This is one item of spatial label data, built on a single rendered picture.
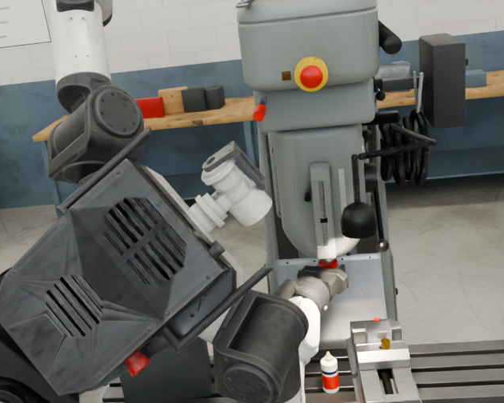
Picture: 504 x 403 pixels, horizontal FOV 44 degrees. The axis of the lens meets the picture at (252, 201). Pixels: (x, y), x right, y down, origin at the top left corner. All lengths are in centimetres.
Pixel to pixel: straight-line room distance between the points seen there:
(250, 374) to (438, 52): 98
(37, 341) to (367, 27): 75
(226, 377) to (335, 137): 59
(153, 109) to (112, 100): 426
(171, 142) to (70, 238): 507
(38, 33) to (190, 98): 161
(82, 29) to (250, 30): 29
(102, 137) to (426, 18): 487
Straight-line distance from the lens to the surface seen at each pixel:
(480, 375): 171
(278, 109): 128
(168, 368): 163
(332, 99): 127
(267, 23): 116
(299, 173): 135
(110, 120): 97
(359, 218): 126
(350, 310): 193
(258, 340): 94
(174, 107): 530
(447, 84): 163
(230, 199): 100
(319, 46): 116
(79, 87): 105
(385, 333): 161
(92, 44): 109
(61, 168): 102
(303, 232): 140
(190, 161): 592
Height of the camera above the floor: 195
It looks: 21 degrees down
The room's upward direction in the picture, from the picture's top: 7 degrees counter-clockwise
